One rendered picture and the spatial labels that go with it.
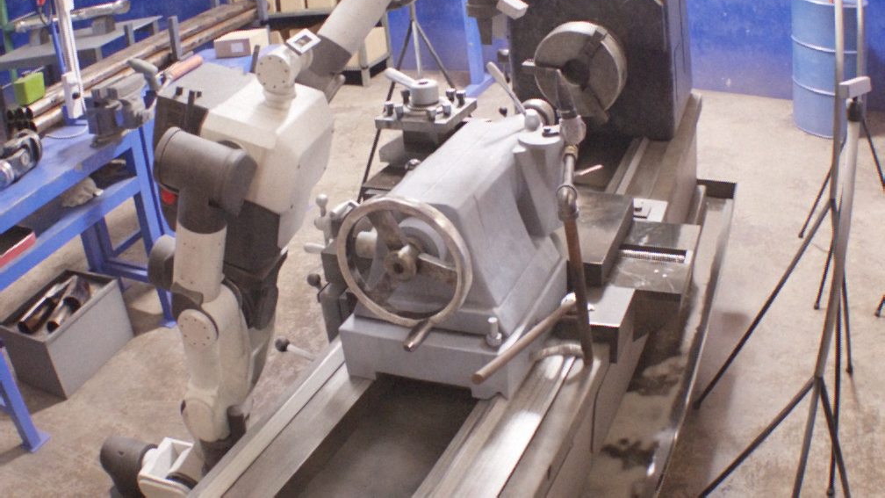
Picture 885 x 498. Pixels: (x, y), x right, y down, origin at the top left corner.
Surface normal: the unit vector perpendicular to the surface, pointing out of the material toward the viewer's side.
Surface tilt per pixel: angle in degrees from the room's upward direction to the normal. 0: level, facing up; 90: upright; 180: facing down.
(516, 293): 62
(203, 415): 90
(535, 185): 79
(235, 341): 90
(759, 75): 90
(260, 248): 112
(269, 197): 99
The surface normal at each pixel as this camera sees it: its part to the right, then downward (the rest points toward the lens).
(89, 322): 0.92, 0.07
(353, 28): 0.41, 0.25
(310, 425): -0.11, -0.90
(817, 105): -0.73, 0.36
